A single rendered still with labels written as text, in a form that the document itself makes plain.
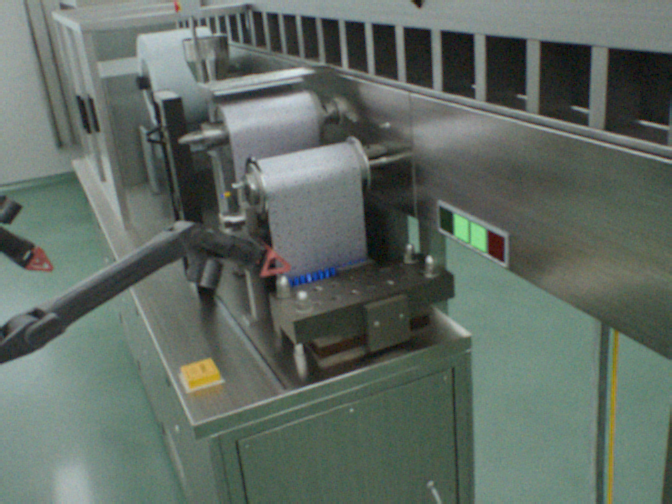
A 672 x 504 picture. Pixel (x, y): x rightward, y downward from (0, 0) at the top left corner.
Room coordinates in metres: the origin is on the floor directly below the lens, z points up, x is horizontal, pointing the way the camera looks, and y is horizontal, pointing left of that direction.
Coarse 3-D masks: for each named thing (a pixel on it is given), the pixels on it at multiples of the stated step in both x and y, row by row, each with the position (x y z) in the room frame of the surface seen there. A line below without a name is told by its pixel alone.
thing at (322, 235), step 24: (288, 216) 1.58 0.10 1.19; (312, 216) 1.60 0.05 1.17; (336, 216) 1.62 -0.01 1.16; (360, 216) 1.64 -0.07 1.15; (288, 240) 1.57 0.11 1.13; (312, 240) 1.59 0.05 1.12; (336, 240) 1.62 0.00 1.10; (360, 240) 1.64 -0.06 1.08; (312, 264) 1.59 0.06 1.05; (336, 264) 1.61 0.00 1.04
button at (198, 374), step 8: (208, 360) 1.41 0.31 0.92; (184, 368) 1.39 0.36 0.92; (192, 368) 1.39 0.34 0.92; (200, 368) 1.38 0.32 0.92; (208, 368) 1.38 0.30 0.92; (216, 368) 1.38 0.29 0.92; (184, 376) 1.37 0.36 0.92; (192, 376) 1.35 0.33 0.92; (200, 376) 1.35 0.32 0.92; (208, 376) 1.35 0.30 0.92; (216, 376) 1.36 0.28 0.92; (192, 384) 1.34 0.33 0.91; (200, 384) 1.35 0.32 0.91
